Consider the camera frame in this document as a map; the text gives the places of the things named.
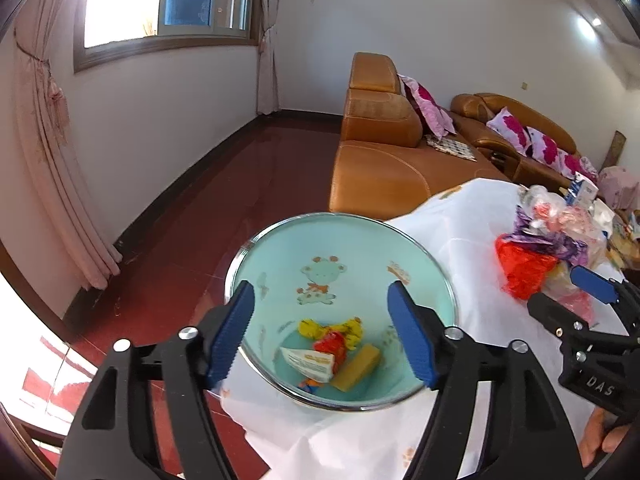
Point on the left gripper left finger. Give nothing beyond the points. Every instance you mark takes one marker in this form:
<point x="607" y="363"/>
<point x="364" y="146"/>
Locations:
<point x="113" y="435"/>

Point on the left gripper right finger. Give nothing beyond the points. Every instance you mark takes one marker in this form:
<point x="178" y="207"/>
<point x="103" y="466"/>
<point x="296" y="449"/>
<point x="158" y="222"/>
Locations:
<point x="495" y="408"/>

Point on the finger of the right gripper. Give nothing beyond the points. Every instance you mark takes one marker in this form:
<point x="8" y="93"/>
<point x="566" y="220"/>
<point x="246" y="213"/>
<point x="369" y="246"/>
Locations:
<point x="603" y="289"/>
<point x="558" y="320"/>

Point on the yellow sponge block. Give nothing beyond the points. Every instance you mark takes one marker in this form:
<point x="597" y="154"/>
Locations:
<point x="359" y="367"/>

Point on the light blue trash bin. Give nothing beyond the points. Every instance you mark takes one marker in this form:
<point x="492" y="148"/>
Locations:
<point x="329" y="268"/>

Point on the person right hand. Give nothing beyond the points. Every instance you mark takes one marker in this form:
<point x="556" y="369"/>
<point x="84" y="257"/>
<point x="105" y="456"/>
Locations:
<point x="597" y="437"/>

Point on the pink bubble wrap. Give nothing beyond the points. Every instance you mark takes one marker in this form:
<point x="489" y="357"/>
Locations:
<point x="557" y="286"/>

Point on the purple crumpled wrapper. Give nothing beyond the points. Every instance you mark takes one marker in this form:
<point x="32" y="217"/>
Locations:
<point x="532" y="234"/>

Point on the red plastic bag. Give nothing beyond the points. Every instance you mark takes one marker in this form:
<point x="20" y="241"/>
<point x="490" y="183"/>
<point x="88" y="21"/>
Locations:
<point x="524" y="269"/>

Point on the pink folded blanket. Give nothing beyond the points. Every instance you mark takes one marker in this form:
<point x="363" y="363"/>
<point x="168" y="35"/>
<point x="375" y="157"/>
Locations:
<point x="619" y="187"/>

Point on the tall white grey box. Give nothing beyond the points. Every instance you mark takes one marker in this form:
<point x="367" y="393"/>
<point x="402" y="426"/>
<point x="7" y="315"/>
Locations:
<point x="582" y="192"/>

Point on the clear pink printed plastic bag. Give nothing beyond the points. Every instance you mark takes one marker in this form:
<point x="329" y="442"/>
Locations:
<point x="576" y="222"/>

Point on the pink floral cushion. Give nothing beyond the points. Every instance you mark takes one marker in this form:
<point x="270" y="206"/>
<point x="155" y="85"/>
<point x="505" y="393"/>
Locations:
<point x="542" y="148"/>
<point x="570" y="165"/>
<point x="506" y="125"/>

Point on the white patterned tablecloth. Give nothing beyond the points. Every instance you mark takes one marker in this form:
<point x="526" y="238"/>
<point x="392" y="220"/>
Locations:
<point x="459" y="229"/>

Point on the yellow crumpled wrapper in bin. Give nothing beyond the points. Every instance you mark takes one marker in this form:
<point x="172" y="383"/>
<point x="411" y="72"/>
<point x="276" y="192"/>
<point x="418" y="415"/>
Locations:
<point x="351" y="331"/>

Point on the checkered cloth on sofa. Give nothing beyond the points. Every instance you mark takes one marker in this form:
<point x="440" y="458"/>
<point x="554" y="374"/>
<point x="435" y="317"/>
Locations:
<point x="452" y="147"/>

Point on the red wrapper in bin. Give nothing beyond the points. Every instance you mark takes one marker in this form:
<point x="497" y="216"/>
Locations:
<point x="334" y="344"/>

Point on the brown leather long sofa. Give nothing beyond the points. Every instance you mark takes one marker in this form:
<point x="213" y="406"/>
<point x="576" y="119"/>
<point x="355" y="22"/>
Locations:
<point x="470" y="113"/>

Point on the pink floral pillow on chaise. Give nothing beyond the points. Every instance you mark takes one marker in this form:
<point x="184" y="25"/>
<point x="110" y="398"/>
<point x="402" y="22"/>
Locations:
<point x="436" y="118"/>

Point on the brown leather chaise sofa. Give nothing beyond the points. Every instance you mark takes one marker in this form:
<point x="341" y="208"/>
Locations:
<point x="384" y="167"/>

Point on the pink curtain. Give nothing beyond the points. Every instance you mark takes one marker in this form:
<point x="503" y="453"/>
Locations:
<point x="43" y="127"/>

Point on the wooden board against wall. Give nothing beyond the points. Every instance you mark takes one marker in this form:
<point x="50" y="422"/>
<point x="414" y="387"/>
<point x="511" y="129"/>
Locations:
<point x="615" y="150"/>

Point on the window with wooden frame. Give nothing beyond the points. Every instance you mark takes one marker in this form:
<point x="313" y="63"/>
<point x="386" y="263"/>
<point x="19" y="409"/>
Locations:
<point x="111" y="30"/>

